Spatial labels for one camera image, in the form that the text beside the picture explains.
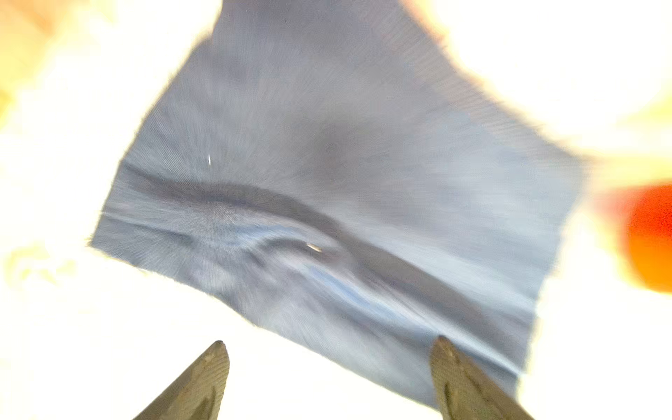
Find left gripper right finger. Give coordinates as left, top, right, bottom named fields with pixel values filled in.
left=430, top=336, right=532, bottom=420

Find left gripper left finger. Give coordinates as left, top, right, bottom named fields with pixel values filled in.
left=134, top=341, right=230, bottom=420

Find dark blue denim trousers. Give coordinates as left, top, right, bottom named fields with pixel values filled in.
left=91, top=1, right=582, bottom=406

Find red pencil cup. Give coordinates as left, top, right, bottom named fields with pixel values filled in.
left=625, top=184, right=671, bottom=294

